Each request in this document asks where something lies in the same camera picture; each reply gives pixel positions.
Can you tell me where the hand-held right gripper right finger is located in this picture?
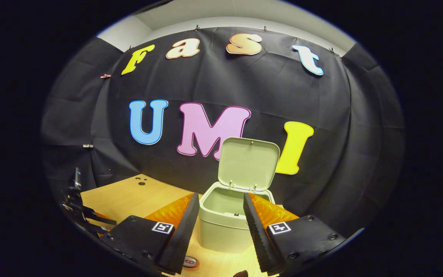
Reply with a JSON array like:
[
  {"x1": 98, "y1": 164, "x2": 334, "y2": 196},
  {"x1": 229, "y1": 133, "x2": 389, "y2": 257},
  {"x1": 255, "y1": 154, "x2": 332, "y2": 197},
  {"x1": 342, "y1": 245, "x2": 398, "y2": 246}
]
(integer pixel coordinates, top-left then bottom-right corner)
[{"x1": 243, "y1": 192, "x2": 347, "y2": 276}]

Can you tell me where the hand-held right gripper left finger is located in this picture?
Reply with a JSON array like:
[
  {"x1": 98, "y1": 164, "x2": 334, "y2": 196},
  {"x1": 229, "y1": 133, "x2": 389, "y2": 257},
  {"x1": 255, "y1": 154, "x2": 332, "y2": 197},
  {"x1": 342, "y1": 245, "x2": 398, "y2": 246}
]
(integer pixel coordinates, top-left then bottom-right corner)
[{"x1": 98, "y1": 192, "x2": 201, "y2": 275}]

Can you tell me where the green desktop garbage bin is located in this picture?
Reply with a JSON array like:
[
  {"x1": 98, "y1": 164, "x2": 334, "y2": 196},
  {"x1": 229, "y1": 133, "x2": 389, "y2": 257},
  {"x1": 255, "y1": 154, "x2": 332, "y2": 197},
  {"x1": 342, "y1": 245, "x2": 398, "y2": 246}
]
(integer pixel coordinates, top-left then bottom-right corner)
[{"x1": 198, "y1": 137, "x2": 281, "y2": 254}]

